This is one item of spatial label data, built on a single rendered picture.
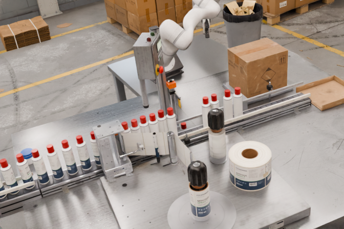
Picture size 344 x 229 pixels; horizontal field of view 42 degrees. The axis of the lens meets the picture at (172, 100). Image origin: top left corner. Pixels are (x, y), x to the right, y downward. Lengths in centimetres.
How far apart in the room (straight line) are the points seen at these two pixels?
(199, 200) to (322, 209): 58
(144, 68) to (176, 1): 376
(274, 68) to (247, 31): 210
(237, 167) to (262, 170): 11
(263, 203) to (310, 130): 70
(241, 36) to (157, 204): 314
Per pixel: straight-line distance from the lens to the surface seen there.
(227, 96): 251
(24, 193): 241
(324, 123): 271
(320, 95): 296
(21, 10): 763
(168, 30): 288
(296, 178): 232
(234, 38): 500
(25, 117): 483
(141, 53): 222
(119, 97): 364
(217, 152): 227
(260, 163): 209
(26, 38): 658
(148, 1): 576
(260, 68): 281
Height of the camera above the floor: 236
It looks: 31 degrees down
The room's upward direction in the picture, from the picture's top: 7 degrees counter-clockwise
